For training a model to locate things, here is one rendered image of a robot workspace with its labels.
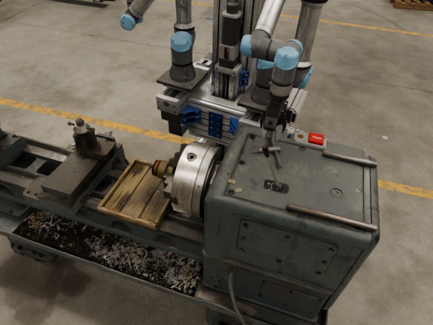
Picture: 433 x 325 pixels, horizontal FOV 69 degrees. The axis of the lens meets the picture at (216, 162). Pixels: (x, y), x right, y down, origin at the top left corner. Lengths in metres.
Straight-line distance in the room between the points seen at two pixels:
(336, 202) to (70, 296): 1.83
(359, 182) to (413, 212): 1.90
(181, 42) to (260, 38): 0.65
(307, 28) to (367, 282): 1.77
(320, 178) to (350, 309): 1.36
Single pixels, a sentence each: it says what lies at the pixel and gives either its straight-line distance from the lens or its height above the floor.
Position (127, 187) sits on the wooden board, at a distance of 1.65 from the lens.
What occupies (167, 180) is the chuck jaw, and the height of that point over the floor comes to 1.10.
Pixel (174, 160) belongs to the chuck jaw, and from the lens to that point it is 1.39.
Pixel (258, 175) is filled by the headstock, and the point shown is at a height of 1.25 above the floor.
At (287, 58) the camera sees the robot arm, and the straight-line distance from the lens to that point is 1.08.
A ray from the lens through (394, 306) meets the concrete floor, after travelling 2.58.
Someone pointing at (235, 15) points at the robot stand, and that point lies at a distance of 1.71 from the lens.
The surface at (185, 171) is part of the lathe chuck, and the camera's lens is 1.24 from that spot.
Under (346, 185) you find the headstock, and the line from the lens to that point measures 1.24.
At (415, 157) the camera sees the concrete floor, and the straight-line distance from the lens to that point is 3.71.
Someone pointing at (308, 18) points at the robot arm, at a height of 1.61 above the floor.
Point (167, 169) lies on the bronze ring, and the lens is 1.39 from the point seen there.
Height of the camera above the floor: 2.10
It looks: 45 degrees down
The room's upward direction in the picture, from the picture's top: 3 degrees clockwise
